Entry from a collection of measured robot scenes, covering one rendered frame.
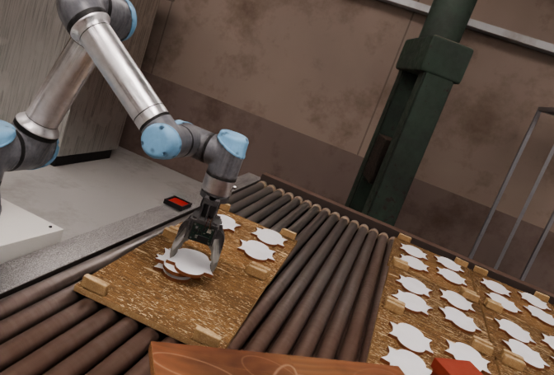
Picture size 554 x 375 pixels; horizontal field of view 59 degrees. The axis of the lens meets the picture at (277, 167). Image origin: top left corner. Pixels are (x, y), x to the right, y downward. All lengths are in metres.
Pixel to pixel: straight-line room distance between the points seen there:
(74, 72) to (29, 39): 3.44
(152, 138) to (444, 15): 3.21
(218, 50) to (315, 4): 1.10
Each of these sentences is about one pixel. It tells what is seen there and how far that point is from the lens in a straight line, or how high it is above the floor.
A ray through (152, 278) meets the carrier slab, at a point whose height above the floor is 0.94.
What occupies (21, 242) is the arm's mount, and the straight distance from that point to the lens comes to 1.33.
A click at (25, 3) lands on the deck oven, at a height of 1.23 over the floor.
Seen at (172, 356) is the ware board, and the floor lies 1.04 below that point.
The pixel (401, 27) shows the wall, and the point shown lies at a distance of 4.88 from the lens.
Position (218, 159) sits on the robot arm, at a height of 1.26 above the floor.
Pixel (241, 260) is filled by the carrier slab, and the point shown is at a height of 0.94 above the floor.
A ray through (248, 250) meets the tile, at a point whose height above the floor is 0.95.
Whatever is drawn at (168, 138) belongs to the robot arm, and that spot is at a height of 1.30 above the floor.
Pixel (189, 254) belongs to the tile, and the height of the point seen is 0.98.
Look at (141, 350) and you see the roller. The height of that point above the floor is 0.91.
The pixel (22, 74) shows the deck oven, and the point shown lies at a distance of 4.82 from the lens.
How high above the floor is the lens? 1.53
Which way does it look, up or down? 12 degrees down
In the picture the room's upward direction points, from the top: 20 degrees clockwise
